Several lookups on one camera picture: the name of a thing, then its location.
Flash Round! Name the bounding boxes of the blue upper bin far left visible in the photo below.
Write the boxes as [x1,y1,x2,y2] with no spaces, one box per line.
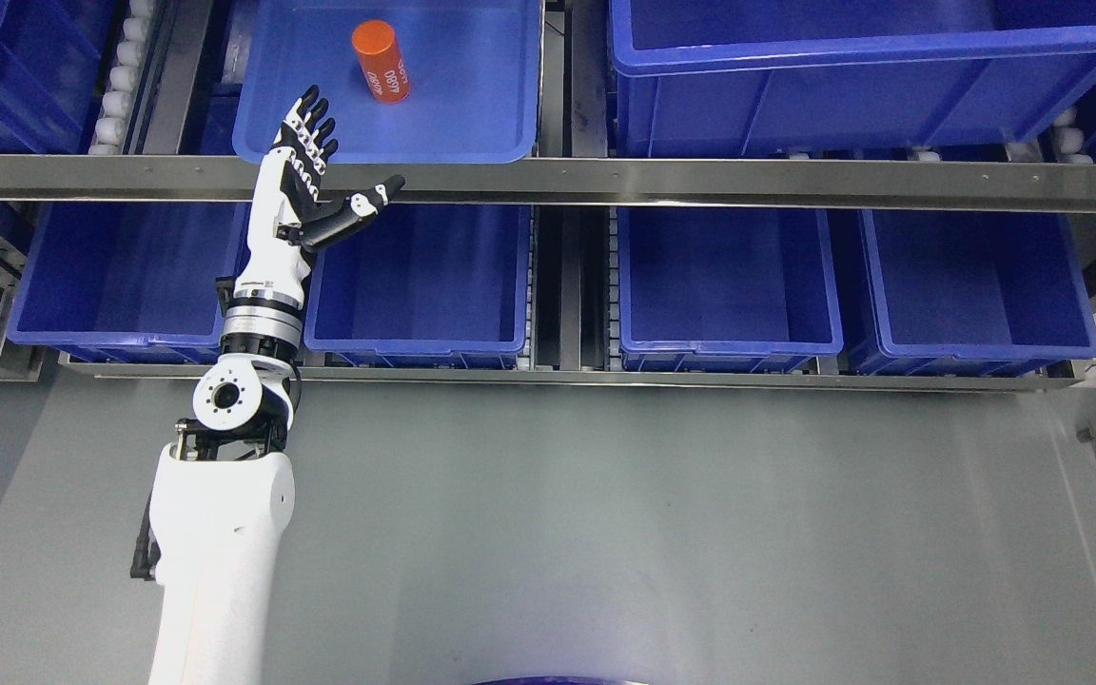
[0,1,117,153]

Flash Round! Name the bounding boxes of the blue lower bin far left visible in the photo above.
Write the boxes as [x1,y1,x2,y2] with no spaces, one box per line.
[5,201,249,364]

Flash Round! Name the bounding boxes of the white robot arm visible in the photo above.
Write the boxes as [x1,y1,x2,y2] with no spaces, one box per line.
[129,295,302,684]

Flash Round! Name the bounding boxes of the white roller track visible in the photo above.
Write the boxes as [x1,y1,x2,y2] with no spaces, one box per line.
[88,1,158,156]

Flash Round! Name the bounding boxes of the steel shelf front rail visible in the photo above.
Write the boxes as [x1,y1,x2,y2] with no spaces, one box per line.
[0,153,1096,213]

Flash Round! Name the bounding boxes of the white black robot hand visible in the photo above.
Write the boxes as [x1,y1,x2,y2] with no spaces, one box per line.
[231,85,407,308]

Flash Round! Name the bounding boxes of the large blue upper bin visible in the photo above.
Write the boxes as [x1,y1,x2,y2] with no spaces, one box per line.
[610,1,1096,159]

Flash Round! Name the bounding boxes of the shallow blue tray bin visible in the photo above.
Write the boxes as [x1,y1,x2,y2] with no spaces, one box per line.
[232,1,544,165]

